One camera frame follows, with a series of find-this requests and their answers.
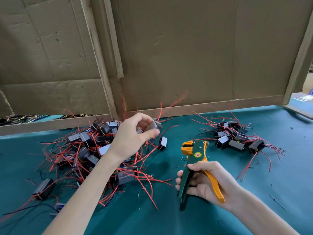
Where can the person's right hand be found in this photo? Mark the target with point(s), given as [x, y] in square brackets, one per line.
[217, 186]

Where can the person's left hand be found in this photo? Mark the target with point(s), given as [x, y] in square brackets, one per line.
[128, 139]

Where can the person's left forearm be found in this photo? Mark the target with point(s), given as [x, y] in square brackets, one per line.
[78, 200]

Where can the person's right forearm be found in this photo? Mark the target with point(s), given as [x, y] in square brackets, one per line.
[264, 217]

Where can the thin wooden strip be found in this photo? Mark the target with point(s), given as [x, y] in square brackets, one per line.
[113, 41]

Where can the flat grey board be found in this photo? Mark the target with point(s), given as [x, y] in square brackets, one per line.
[298, 107]

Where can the smooth brown cardboard panel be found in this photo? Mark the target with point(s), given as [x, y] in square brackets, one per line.
[205, 46]

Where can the creased brown cardboard panel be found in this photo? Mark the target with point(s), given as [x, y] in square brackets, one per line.
[44, 51]

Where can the brown cardboard box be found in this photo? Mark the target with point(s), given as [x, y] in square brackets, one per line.
[309, 84]

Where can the long wooden bottom rail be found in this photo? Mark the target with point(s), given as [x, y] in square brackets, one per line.
[205, 107]

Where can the short wooden bottom rail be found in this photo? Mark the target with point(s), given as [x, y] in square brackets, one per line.
[49, 125]

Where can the wide wooden post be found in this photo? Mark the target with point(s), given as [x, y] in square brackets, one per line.
[98, 56]

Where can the wooden corner post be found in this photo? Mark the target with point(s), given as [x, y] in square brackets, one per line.
[296, 66]

